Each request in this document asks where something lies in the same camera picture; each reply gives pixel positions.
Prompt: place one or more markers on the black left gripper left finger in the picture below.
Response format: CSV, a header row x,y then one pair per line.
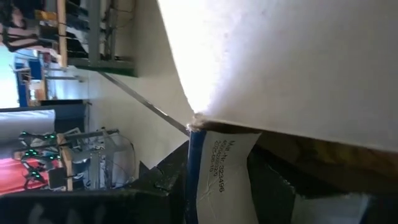
x,y
93,208

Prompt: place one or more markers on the blue cereal box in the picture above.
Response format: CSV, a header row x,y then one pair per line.
x,y
224,186

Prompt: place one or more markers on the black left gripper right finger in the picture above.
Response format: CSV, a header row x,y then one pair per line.
x,y
273,202

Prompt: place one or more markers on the person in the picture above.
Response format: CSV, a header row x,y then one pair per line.
x,y
18,34

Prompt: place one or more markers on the metal shelf rack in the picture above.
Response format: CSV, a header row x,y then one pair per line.
x,y
93,63

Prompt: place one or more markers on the background robot station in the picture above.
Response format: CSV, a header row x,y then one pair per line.
x,y
93,146

